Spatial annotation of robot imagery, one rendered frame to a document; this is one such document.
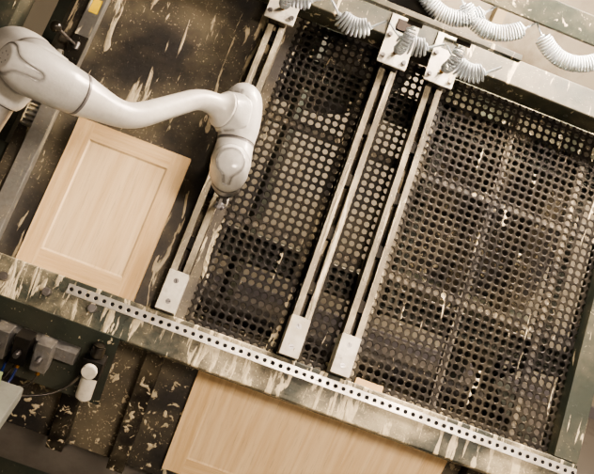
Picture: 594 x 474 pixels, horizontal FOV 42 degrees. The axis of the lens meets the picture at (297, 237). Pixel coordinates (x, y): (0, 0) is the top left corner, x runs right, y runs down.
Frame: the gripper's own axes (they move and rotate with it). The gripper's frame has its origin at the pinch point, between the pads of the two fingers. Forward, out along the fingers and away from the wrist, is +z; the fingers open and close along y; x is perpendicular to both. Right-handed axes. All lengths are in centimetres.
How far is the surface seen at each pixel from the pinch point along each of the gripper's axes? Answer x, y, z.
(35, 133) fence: 61, 0, 4
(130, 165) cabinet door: 31.5, 1.8, 6.8
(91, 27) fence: 59, 39, 4
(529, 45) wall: -122, 189, 154
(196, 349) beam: -8.6, -44.8, 3.6
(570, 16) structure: -97, 123, 24
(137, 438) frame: 0, -77, 52
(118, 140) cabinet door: 37.6, 7.9, 6.4
